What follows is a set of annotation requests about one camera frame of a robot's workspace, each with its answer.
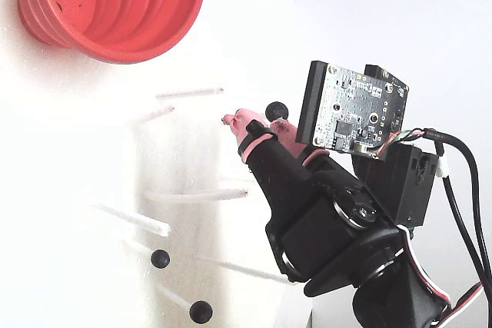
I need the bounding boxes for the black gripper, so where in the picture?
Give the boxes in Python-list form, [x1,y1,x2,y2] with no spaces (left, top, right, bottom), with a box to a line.
[221,108,401,287]

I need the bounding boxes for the red collapsible cup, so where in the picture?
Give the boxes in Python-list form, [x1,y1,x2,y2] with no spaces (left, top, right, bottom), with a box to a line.
[17,0,207,65]

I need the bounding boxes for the white foam base sheet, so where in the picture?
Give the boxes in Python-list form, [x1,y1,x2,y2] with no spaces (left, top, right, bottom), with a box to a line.
[0,0,320,328]

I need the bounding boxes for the black fisheye camera module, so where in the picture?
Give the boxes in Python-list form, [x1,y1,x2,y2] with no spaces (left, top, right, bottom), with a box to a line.
[295,59,411,160]

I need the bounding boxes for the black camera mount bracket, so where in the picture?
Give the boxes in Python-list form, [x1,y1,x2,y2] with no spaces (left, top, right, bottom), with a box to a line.
[351,142,440,228]

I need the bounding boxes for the red white black servo wire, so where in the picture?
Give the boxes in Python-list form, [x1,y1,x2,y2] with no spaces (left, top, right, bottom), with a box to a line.
[397,226,486,327]

